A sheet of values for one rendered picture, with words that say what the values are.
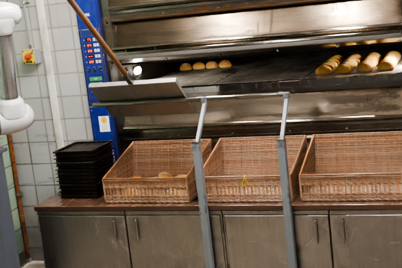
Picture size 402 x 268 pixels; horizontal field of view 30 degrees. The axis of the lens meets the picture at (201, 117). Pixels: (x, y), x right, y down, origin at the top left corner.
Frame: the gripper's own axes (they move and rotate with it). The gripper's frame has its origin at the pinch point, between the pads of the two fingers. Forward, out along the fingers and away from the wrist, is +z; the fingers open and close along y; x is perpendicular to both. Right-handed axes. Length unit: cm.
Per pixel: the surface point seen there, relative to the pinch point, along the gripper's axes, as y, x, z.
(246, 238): 74, -154, 63
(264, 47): -29, -117, 73
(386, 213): 62, -144, 141
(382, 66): -35, -153, 135
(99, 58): -36, -127, -41
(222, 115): -7, -155, 38
